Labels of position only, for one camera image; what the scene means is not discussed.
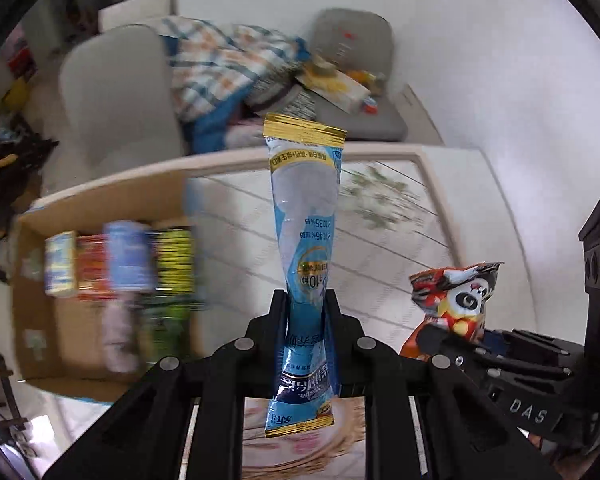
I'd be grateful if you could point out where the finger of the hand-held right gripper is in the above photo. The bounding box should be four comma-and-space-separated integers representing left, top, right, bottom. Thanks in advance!
482, 328, 588, 362
420, 326, 576, 387

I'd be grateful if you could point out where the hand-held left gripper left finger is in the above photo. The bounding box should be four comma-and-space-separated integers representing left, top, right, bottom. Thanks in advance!
42, 289, 289, 480

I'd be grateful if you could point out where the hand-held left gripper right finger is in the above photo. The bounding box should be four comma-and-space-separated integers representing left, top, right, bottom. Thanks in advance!
323, 289, 561, 480

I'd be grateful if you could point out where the panda print snack packet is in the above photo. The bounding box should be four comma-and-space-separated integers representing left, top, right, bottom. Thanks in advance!
399, 261, 505, 361

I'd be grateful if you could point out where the long blue sachet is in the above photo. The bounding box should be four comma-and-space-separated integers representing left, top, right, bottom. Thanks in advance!
262, 113, 347, 440

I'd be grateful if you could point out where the dark green packet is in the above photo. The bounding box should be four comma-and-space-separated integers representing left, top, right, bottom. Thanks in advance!
139, 292, 193, 363

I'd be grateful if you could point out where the light blue packet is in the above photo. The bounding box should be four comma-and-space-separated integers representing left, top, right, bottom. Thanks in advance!
104, 220, 153, 292

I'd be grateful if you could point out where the red snack packet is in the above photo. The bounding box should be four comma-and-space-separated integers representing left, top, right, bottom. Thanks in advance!
75, 235, 113, 301

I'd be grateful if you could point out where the cardboard box blue print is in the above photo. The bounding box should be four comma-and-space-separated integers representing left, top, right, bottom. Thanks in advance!
11, 170, 208, 403

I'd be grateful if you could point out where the pink cloth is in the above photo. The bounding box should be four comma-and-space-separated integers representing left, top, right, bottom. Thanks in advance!
225, 120, 271, 150

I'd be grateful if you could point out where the blue cloth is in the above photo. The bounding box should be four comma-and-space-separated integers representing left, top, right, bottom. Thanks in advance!
162, 35, 261, 153

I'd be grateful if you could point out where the black and white patterned bag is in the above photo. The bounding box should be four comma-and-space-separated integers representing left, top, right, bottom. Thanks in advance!
245, 72, 317, 121

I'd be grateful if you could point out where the yellow and white box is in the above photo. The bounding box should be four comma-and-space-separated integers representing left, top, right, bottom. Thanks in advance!
295, 67, 372, 111

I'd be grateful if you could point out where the orange packet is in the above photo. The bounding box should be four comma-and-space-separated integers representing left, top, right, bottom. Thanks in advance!
347, 69, 387, 86

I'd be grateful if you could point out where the plaid blanket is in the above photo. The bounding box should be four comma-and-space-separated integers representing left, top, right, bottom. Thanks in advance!
160, 16, 308, 123

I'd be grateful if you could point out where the light grey chair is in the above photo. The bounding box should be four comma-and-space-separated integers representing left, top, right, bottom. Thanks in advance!
40, 24, 188, 196

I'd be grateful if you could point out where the grey padded chair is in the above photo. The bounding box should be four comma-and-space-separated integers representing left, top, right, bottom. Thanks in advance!
302, 8, 408, 142

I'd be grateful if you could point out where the black stroller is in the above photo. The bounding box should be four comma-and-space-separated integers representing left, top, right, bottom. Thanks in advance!
0, 115, 61, 281

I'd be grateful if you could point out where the white chair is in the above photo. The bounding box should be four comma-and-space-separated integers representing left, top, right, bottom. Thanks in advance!
97, 0, 176, 31

